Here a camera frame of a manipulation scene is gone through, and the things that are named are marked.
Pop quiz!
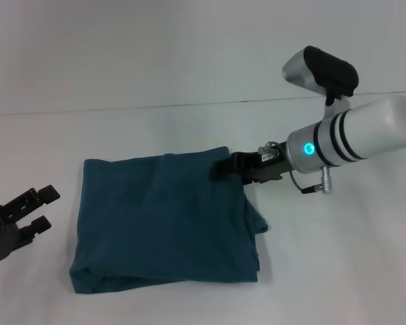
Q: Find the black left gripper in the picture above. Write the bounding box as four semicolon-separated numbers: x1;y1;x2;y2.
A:
0;184;61;262

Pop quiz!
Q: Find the teal FREE print t-shirt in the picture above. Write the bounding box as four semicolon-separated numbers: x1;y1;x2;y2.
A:
69;145;269;295

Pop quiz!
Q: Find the dark right gripper cable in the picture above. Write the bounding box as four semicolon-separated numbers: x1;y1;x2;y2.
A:
289;165;334;196

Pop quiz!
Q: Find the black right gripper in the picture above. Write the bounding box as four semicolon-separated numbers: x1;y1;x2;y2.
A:
209;142;292;186

